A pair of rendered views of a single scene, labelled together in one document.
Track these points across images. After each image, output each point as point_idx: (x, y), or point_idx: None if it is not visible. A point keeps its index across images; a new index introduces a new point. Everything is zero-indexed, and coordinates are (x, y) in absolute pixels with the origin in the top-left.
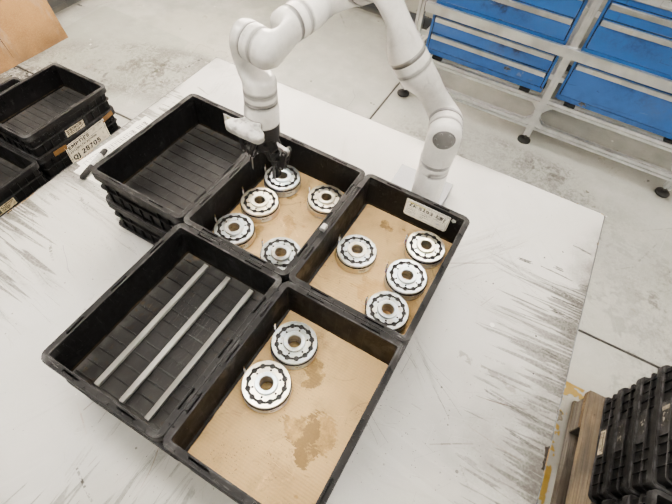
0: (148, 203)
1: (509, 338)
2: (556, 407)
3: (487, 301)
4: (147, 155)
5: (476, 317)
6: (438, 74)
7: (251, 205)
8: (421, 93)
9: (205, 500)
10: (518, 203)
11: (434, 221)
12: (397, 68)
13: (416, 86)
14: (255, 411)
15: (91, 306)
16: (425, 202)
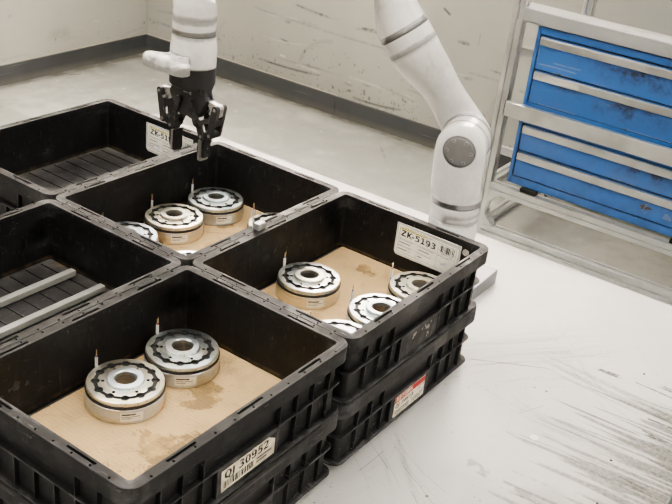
0: (11, 178)
1: (562, 456)
2: None
3: (531, 409)
4: (23, 159)
5: (507, 425)
6: (448, 59)
7: (160, 218)
8: (425, 83)
9: None
10: (609, 309)
11: (439, 259)
12: (388, 41)
13: (415, 67)
14: (99, 418)
15: None
16: (423, 225)
